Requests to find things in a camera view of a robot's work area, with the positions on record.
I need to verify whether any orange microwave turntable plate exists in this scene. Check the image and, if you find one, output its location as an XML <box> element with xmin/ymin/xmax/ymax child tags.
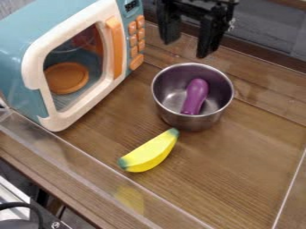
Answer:
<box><xmin>44</xmin><ymin>63</ymin><xmax>89</xmax><ymax>95</ymax></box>

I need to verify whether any clear acrylic barrier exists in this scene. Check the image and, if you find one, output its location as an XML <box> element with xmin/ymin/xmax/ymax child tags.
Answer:
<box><xmin>0</xmin><ymin>108</ymin><xmax>214</xmax><ymax>229</ymax></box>

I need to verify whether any blue toy microwave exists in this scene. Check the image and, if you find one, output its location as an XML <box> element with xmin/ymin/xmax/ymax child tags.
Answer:
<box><xmin>0</xmin><ymin>0</ymin><xmax>145</xmax><ymax>131</ymax></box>

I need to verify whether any yellow toy banana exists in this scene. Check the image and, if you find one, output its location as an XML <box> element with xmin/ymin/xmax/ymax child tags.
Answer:
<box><xmin>119</xmin><ymin>128</ymin><xmax>179</xmax><ymax>173</ymax></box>

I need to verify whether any black cable bottom left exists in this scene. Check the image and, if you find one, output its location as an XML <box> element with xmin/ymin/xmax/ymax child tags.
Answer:
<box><xmin>0</xmin><ymin>202</ymin><xmax>46</xmax><ymax>229</ymax></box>

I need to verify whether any silver metal pot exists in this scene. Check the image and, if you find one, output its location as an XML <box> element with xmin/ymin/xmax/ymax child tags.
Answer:
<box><xmin>151</xmin><ymin>63</ymin><xmax>234</xmax><ymax>131</ymax></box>

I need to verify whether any purple toy eggplant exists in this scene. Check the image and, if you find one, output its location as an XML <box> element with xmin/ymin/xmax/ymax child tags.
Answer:
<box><xmin>181</xmin><ymin>79</ymin><xmax>210</xmax><ymax>115</ymax></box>

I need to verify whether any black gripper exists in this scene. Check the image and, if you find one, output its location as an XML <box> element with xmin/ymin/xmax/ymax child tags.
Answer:
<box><xmin>157</xmin><ymin>0</ymin><xmax>240</xmax><ymax>58</ymax></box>

